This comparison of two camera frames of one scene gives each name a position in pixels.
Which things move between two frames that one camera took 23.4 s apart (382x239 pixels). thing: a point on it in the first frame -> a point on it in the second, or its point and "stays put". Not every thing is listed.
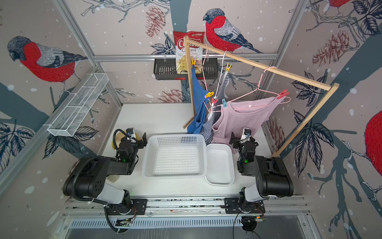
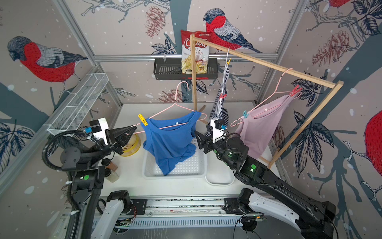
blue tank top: x=196 y=125 -> x=169 y=142
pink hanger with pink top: x=253 y=91 -> x=238 y=121
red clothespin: x=284 y=93 -> x=295 y=90
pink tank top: x=237 y=115 -> x=256 y=128
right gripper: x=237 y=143 -> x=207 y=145
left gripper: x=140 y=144 -> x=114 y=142
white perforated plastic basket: x=175 y=156 stays put
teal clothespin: x=224 y=103 -> x=245 y=114
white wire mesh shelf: x=78 y=105 stays put
